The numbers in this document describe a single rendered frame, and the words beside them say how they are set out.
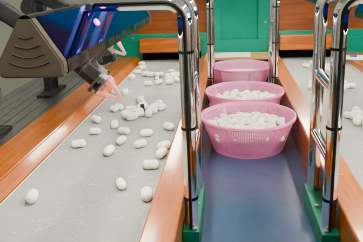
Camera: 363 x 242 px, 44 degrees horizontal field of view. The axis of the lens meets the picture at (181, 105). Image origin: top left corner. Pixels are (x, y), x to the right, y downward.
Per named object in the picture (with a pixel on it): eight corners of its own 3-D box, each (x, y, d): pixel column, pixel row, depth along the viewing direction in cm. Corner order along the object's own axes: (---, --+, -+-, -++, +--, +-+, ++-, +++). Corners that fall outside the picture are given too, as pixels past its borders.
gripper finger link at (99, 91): (130, 88, 151) (108, 69, 150) (125, 93, 144) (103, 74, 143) (118, 103, 153) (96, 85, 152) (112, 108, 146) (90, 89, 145)
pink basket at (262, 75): (240, 97, 181) (240, 74, 178) (198, 86, 201) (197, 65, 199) (284, 86, 196) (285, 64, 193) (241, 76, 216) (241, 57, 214)
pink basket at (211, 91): (221, 133, 141) (221, 103, 138) (196, 110, 165) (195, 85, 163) (298, 122, 147) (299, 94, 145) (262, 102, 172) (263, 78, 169)
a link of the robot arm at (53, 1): (92, 7, 185) (38, -17, 197) (76, 8, 178) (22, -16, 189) (87, 35, 191) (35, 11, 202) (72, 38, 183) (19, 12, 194)
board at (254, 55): (204, 60, 211) (204, 58, 211) (206, 55, 226) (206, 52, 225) (276, 59, 208) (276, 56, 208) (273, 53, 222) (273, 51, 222)
